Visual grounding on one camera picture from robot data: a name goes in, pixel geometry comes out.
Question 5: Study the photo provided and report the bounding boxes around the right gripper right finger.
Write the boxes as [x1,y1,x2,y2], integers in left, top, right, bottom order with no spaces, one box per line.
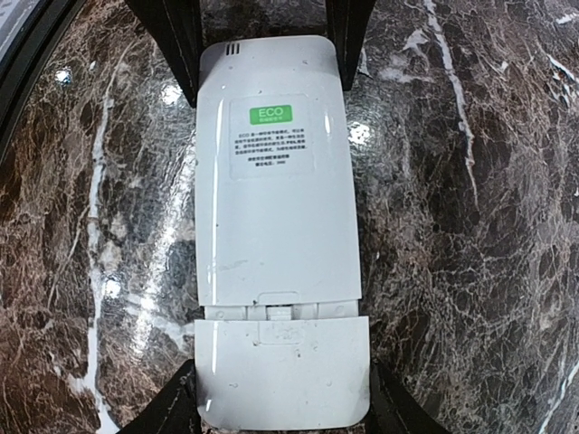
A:
[365,361,448,434]

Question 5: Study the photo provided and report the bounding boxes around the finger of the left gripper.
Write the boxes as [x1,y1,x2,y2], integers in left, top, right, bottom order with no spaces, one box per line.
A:
[325,0,372,90]
[126,0,203,107]

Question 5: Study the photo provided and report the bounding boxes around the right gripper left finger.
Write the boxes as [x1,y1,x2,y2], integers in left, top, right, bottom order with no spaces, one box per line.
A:
[119,361,199,434]

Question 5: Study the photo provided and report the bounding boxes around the white battery cover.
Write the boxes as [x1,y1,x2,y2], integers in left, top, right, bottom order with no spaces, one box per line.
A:
[195,316,370,431]

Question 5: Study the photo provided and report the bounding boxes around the black front rail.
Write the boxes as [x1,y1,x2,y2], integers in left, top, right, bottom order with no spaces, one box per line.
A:
[1,0,84,158]

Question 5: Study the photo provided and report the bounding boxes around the white remote control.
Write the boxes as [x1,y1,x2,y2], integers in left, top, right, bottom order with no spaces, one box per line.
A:
[195,35,361,318]

